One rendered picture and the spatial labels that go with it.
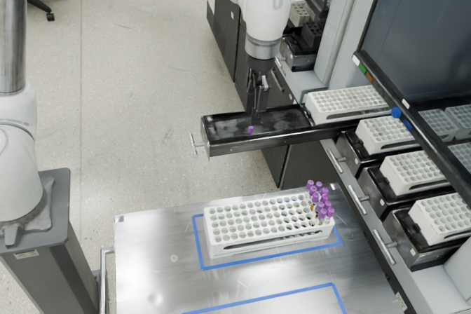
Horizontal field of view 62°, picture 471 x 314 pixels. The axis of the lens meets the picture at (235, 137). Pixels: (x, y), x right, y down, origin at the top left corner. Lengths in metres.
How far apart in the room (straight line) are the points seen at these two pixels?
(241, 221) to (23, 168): 0.54
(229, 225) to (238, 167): 1.27
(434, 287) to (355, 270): 0.25
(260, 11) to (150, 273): 0.63
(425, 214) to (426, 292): 0.19
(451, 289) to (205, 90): 1.92
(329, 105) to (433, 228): 0.47
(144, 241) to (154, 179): 1.17
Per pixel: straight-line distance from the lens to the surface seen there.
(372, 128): 1.25
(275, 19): 0.93
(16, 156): 1.06
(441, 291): 1.16
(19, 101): 1.16
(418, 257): 1.10
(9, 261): 1.32
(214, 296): 0.90
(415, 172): 1.19
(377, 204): 1.19
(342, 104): 1.31
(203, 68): 2.82
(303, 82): 1.56
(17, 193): 1.10
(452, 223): 1.12
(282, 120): 1.28
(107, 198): 2.08
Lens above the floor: 1.66
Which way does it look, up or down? 46 degrees down
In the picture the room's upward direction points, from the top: 6 degrees clockwise
